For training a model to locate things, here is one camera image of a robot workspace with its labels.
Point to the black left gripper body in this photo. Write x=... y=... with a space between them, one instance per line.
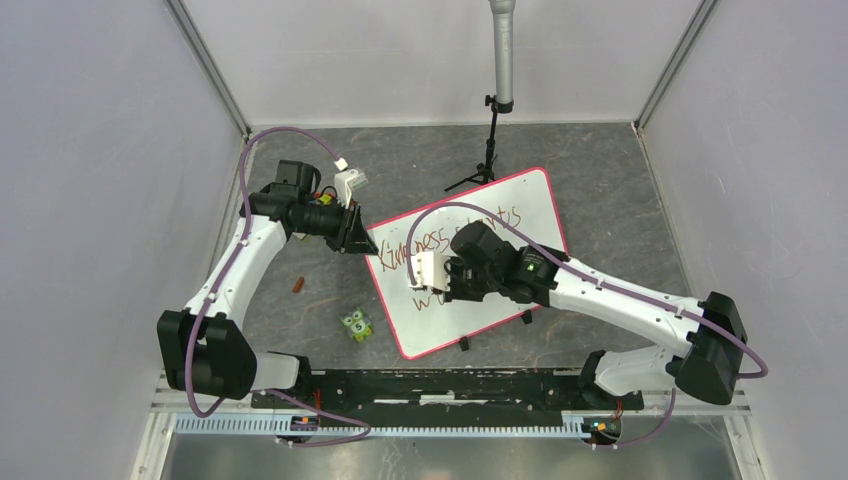
x=332 y=223

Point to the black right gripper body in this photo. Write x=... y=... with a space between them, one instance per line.
x=468 y=284

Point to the brown marker cap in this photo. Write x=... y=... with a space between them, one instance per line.
x=298 y=285

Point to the white board with pink frame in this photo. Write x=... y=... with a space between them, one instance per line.
x=490 y=222

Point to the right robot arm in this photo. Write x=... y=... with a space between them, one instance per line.
x=697 y=345

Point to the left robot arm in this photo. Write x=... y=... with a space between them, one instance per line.
x=202 y=345

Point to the green owl number toy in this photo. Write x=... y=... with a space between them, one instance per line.
x=357 y=324

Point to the black tripod stand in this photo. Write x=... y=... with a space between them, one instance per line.
x=484 y=173

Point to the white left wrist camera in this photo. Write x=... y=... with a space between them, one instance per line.
x=346 y=181

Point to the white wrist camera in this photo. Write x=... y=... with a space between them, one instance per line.
x=346 y=181
x=430 y=272

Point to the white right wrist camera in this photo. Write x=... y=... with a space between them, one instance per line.
x=430 y=272

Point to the grey camera pole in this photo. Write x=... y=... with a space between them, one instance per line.
x=503 y=14

